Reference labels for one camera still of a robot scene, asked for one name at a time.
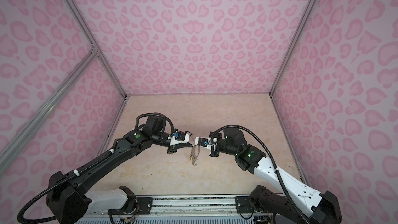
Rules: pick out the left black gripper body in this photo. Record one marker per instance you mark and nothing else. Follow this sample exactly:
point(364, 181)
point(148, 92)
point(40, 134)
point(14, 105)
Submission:
point(172, 149)

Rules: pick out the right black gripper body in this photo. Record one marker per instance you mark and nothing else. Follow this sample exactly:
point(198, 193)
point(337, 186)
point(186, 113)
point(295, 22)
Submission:
point(216, 153)

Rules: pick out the metal key holder plate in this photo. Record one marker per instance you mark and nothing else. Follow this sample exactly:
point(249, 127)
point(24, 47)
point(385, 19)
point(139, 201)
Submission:
point(194, 154)

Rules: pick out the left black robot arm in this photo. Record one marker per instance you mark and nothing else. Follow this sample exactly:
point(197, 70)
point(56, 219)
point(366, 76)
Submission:
point(72, 198)

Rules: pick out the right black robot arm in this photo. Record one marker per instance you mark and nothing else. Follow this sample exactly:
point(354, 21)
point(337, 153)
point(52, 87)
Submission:
point(299, 202)

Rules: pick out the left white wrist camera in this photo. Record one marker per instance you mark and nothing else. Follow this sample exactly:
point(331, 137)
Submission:
point(180, 137)

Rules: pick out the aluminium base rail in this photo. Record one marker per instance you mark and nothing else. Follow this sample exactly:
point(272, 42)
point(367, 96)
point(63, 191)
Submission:
point(189, 209)

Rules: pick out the aluminium frame strut diagonal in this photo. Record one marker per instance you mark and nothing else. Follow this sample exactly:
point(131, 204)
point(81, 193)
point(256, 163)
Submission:
point(21, 139)

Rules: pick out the left corner aluminium post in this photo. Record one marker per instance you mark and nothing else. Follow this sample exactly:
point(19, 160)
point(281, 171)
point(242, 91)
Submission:
point(84, 27)

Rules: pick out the corner aluminium post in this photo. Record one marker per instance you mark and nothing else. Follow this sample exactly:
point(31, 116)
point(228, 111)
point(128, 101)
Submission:
point(84, 27)
point(304, 19)

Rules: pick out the right corner aluminium post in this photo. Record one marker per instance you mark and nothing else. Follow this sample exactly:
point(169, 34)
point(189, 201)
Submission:
point(304, 19)

